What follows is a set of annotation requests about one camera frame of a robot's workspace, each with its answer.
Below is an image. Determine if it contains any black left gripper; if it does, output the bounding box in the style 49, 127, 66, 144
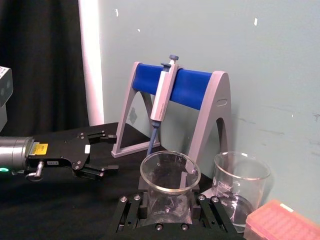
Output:
26, 129, 120, 181

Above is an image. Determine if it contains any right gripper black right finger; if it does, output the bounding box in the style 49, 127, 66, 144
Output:
179, 171, 236, 232

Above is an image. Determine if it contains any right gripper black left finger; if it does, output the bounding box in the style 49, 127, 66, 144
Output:
109, 176, 151, 233

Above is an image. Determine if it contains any clear glass wide-mouth flask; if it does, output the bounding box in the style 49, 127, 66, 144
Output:
139, 150, 202, 227

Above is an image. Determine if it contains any clear glass graduated beaker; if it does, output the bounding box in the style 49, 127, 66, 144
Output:
213, 151, 273, 234

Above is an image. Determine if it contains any black table cloth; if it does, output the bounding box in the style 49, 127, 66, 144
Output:
0, 121, 251, 240

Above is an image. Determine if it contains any pink pipette tip box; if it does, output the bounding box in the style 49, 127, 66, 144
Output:
244, 199, 320, 240

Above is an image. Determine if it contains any grey and blue pipette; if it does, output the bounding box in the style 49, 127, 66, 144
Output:
146, 54, 181, 157

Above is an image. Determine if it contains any grey stand with blue bar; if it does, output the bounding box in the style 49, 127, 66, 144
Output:
111, 61, 232, 180

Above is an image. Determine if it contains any black curtain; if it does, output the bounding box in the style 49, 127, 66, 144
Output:
0, 0, 91, 138

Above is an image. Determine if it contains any dark cable with silver plug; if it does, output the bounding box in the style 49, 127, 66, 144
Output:
24, 161, 45, 182

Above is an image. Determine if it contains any white vertical post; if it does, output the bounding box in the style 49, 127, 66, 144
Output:
78, 0, 105, 127

